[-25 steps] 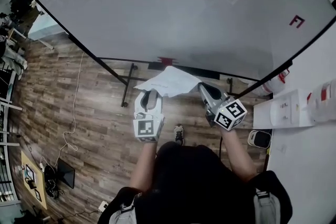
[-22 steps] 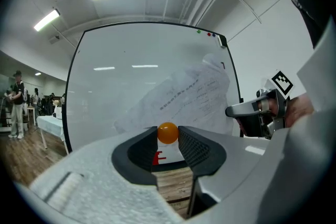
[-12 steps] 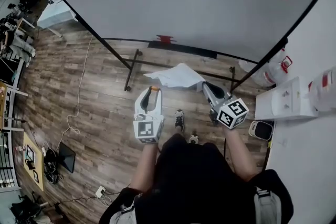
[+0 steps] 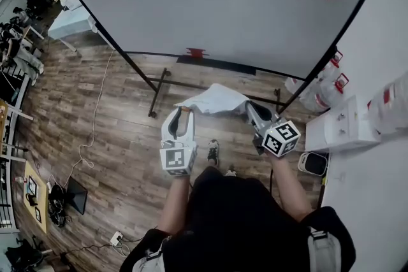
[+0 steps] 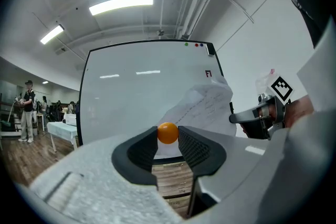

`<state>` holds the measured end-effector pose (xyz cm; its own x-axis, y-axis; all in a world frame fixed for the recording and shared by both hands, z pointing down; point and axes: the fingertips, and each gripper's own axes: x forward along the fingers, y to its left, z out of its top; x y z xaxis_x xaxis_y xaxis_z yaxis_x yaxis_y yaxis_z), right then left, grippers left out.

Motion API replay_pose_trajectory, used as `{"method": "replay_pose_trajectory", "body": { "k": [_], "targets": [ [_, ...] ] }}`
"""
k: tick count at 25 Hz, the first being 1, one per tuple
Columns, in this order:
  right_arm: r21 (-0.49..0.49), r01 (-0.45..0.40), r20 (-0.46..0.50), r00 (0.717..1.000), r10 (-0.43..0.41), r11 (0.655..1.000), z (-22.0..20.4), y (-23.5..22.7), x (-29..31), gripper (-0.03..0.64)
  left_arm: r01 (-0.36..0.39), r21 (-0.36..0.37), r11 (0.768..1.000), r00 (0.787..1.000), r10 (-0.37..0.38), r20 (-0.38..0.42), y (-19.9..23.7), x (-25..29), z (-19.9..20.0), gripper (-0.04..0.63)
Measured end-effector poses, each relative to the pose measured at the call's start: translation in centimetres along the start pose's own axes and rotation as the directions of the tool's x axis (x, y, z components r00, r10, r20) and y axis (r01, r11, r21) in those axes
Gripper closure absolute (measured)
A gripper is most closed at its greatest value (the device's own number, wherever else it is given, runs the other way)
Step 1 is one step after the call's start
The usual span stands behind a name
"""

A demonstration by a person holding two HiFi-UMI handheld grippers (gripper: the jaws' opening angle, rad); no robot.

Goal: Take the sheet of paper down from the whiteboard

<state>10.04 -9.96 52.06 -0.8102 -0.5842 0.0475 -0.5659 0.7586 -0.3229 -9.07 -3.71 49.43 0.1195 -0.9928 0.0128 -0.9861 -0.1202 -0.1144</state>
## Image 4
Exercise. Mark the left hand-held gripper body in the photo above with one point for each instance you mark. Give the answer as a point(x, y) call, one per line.
point(177, 159)

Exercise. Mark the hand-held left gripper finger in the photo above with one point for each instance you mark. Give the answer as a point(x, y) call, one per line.
point(166, 124)
point(190, 125)

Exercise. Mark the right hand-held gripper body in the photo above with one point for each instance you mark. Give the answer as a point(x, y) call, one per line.
point(280, 138)

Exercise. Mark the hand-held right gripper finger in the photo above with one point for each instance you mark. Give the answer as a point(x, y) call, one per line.
point(253, 116)
point(269, 114)

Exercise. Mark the white sheet of paper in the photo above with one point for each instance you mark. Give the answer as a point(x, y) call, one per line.
point(216, 99)

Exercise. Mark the large whiteboard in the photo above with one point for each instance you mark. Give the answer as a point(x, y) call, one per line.
point(207, 3)

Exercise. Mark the person's right forearm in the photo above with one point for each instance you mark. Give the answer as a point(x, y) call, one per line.
point(291, 188)

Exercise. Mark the person's left forearm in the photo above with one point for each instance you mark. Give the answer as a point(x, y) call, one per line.
point(173, 204)

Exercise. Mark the black whiteboard stand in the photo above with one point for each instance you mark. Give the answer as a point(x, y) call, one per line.
point(159, 86)

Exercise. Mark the black whiteboard tray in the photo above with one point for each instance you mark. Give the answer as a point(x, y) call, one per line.
point(220, 64)

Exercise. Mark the person's left shoe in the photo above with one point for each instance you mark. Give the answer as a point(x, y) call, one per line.
point(213, 151)

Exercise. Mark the person's shoe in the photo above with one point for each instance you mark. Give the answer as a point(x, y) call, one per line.
point(230, 171)
point(213, 151)

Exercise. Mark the small white heater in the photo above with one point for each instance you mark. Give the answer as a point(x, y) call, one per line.
point(314, 164)

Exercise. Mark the person's right shoe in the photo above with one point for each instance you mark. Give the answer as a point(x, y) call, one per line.
point(230, 171)

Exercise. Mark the white cabinet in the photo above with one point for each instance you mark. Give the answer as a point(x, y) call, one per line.
point(341, 124)

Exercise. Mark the red clip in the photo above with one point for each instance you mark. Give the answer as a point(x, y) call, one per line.
point(197, 52)

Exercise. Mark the person's black clothing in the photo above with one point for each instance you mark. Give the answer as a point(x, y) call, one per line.
point(236, 219)

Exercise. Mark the white power strip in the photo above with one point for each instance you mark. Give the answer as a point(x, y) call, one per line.
point(116, 238)

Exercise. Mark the black monitor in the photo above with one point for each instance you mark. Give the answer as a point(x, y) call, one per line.
point(77, 196)

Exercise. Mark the clear plastic container stack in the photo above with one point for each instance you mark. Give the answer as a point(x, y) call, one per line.
point(390, 105)

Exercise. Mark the light blue table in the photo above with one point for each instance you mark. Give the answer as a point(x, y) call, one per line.
point(71, 24)

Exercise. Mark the yellow wooden table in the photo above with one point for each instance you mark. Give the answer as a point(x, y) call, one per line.
point(36, 197)

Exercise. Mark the grey metal rack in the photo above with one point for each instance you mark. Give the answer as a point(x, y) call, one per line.
point(12, 137)

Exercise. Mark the black office chair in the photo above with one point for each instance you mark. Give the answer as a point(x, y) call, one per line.
point(25, 256)

